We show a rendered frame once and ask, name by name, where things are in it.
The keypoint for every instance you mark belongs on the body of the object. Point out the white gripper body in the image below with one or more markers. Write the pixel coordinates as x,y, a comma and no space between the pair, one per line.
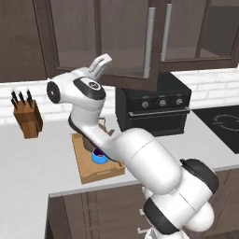
101,64

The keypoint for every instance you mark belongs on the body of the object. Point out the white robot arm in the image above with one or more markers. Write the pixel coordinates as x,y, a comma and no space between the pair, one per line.
149,161

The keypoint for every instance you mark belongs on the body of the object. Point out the dark brown kettle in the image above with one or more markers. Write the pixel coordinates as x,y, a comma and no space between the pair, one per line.
88,145

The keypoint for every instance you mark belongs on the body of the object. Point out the blue mug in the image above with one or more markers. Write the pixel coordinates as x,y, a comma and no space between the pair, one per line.
99,159

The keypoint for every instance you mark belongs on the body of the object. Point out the wooden tray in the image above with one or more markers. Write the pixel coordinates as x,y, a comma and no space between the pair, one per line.
93,175

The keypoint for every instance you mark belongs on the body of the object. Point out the grey toaster oven knob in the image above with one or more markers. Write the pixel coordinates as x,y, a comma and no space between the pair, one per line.
162,102
145,104
179,101

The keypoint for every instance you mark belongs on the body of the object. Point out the black toaster oven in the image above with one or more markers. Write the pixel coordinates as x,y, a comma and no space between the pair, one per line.
155,125

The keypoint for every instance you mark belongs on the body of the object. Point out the wooden knife block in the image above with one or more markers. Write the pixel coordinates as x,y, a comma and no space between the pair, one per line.
28,121

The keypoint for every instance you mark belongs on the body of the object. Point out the black hob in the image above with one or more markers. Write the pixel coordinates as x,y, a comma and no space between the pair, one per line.
222,127

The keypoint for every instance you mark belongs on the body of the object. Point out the dark wood base cabinets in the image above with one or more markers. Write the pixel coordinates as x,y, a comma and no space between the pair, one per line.
93,217

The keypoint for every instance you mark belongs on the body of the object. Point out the dark glass-front wall cabinet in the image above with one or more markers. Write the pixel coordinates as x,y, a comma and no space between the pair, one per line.
43,37

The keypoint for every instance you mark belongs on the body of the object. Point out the dark wood wall cabinet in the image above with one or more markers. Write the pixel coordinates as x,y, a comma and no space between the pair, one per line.
18,40

